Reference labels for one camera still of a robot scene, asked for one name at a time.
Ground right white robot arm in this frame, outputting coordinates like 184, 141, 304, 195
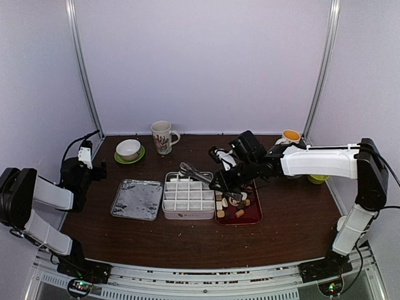
208, 132, 388, 276

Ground orange interior mug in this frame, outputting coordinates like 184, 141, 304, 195
275, 129, 302, 145

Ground green saucer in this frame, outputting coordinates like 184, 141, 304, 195
114, 146, 146, 164

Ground front aluminium rail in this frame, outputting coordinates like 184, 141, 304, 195
31, 246, 382, 300

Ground white cup near base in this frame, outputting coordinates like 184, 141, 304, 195
335, 215, 347, 233

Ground tan cylinder chocolate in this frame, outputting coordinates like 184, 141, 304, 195
235, 209, 244, 218

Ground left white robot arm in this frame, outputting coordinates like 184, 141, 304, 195
1, 157, 107, 278

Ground coral pattern mug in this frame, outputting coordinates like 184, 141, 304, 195
151, 121, 181, 155

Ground dark red chocolate tray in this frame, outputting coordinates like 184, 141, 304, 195
215, 180, 263, 226

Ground right aluminium frame post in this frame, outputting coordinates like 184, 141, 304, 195
302, 0, 341, 141

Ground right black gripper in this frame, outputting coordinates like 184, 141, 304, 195
209, 157, 259, 193

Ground metal tin lid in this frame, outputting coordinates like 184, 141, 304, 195
110, 179, 164, 221

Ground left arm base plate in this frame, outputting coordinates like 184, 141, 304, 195
57, 261, 112, 284

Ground lime green bowl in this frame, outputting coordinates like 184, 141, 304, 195
307, 174, 329, 184

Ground white bowl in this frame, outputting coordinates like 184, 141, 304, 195
116, 139, 141, 161

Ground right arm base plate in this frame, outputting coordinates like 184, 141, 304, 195
298, 257, 353, 283

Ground metal tongs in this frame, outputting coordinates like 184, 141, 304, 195
179, 162, 243, 201

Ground white square chocolate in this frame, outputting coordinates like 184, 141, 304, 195
216, 201, 223, 211

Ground aluminium frame post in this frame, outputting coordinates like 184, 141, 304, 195
302, 0, 341, 141
65, 0, 104, 139

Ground white compartment tin box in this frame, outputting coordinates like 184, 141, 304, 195
162, 172, 216, 220

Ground left aluminium frame post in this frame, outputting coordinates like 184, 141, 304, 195
65, 0, 104, 139

